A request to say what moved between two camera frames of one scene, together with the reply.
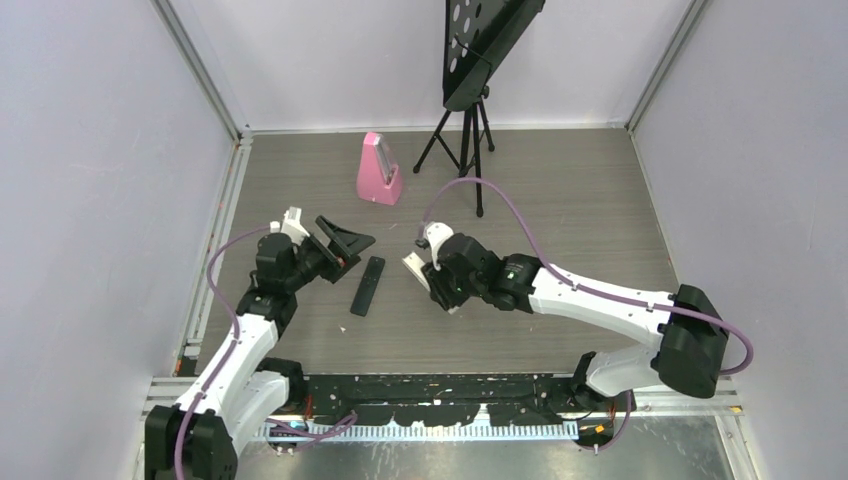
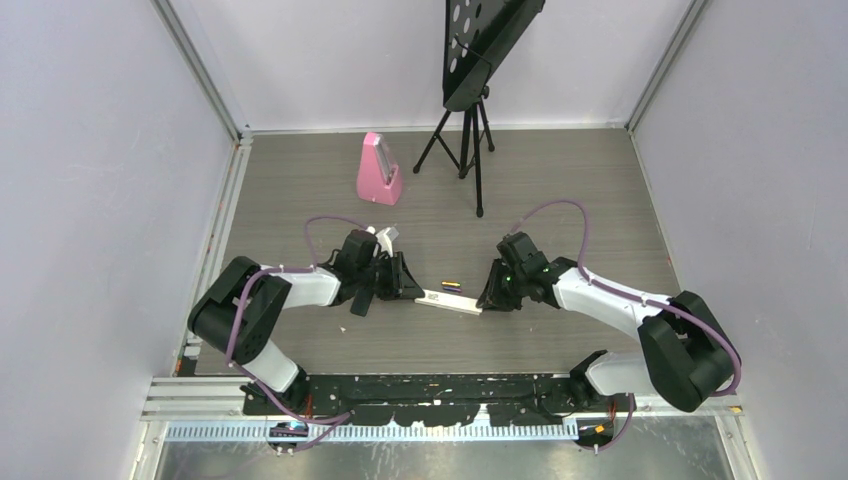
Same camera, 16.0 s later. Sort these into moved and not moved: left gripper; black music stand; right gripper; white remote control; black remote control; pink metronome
Moved: left gripper; white remote control; right gripper
Not moved: black remote control; pink metronome; black music stand
